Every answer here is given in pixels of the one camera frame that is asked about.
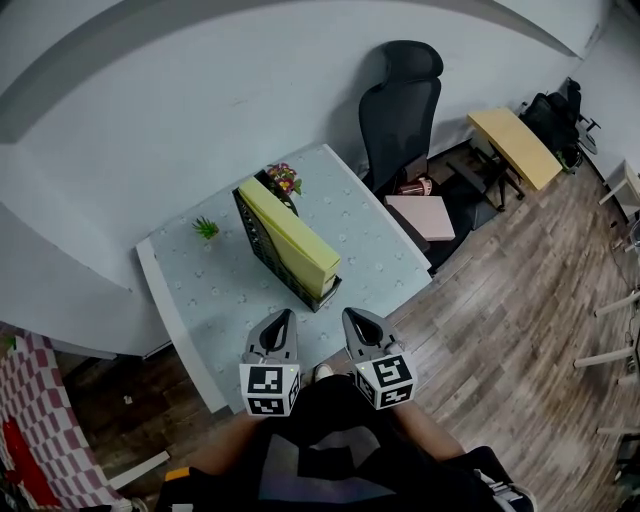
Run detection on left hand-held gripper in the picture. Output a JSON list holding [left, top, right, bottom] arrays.
[[238, 308, 302, 417]]

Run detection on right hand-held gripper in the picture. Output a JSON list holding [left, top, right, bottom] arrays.
[[343, 308, 419, 411]]

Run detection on black mesh file holder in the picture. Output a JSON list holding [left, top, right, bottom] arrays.
[[231, 169, 344, 314]]

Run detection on yellow foam folder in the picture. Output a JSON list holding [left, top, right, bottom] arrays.
[[237, 177, 343, 300]]

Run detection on person's right forearm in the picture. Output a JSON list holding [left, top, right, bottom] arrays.
[[394, 402, 469, 461]]

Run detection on person's left forearm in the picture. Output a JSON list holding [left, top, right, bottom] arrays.
[[187, 412, 266, 476]]

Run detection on pink flat box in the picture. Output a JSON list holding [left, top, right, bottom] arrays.
[[383, 194, 456, 242]]

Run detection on light blue floral tablecloth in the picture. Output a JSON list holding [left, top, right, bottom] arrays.
[[147, 144, 433, 414]]

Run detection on person's black clothed body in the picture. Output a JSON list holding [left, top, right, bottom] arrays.
[[154, 372, 539, 512]]

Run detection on small green potted plant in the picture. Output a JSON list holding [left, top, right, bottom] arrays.
[[191, 215, 221, 241]]

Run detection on copper coloured cup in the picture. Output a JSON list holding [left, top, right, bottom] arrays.
[[398, 177, 434, 197]]

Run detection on purple yellow flower pot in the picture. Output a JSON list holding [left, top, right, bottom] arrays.
[[264, 162, 304, 197]]

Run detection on white plank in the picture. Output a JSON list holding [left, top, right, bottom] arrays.
[[107, 449, 171, 491]]

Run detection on black mesh high-back office chair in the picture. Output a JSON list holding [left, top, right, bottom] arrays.
[[358, 39, 501, 274]]

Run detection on red white checkered cloth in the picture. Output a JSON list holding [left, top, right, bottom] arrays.
[[0, 332, 124, 511]]

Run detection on white-legged dark top table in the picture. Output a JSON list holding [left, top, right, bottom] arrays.
[[573, 288, 640, 436]]

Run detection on yellow top table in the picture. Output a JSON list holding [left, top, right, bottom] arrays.
[[467, 106, 564, 192]]

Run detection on black office chair with headrest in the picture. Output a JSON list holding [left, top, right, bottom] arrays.
[[519, 77, 601, 174]]

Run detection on small white table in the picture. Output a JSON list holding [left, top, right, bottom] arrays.
[[598, 159, 640, 221]]

